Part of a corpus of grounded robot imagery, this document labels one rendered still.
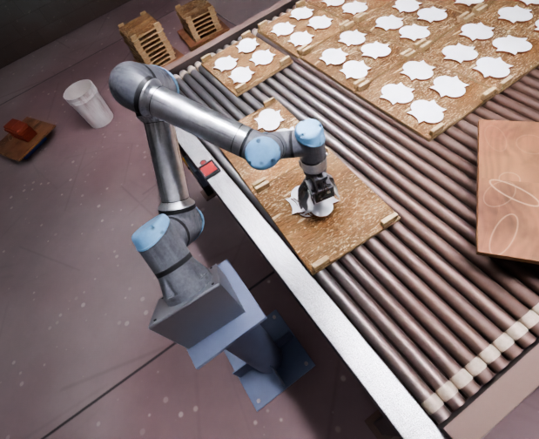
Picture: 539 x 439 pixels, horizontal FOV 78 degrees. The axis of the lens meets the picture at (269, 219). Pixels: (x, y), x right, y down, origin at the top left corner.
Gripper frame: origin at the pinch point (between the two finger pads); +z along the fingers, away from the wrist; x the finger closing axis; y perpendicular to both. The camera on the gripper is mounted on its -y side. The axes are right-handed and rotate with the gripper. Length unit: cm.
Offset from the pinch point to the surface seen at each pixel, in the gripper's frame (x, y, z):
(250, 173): -18.8, -26.2, 3.4
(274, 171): -9.4, -22.8, 3.4
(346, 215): 6.7, 8.1, 3.4
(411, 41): 74, -67, 4
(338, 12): 58, -114, 4
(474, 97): 74, -20, 3
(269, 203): -16.1, -8.8, 3.3
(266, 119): -4, -52, 3
